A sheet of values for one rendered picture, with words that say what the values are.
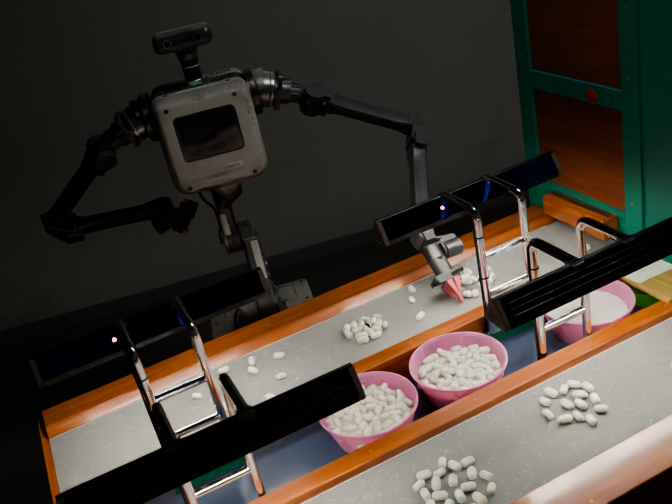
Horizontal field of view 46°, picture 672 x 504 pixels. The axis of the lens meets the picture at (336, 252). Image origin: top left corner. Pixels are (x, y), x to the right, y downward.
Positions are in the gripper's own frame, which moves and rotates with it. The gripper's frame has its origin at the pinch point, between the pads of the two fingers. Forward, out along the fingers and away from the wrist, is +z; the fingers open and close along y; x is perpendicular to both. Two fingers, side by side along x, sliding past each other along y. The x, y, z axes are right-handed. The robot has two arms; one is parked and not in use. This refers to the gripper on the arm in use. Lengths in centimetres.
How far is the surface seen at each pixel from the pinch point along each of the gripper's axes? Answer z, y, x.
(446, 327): 7.8, -11.9, -7.3
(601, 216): -3, 52, -11
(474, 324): 10.5, -4.0, -7.7
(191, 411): -4, -87, 5
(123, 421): -11, -105, 11
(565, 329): 25.1, 14.4, -18.1
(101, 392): -24, -108, 19
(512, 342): 19.6, 4.6, -5.3
